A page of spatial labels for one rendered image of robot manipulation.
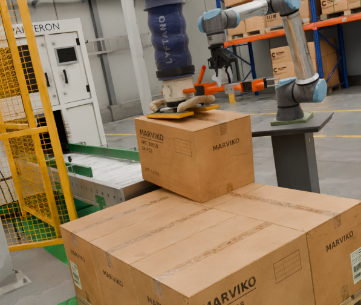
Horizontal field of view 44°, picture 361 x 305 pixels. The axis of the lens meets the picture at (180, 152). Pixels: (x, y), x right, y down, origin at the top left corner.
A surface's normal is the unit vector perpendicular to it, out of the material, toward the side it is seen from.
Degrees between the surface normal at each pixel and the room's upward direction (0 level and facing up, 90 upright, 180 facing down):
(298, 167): 90
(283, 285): 90
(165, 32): 110
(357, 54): 90
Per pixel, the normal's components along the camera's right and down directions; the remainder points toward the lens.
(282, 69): -0.73, 0.26
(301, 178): -0.47, 0.25
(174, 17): 0.37, -0.11
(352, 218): 0.57, 0.06
